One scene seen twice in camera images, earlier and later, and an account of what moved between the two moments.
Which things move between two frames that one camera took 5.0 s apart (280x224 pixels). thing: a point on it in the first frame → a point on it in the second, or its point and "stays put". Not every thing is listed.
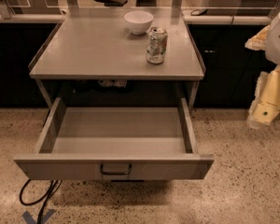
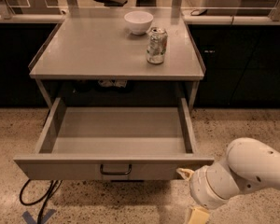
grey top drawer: x=116 y=142 stays put
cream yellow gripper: x=279 y=46 → x=200 y=184
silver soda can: x=157 y=43 stays put
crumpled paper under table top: x=113 y=82 stays put
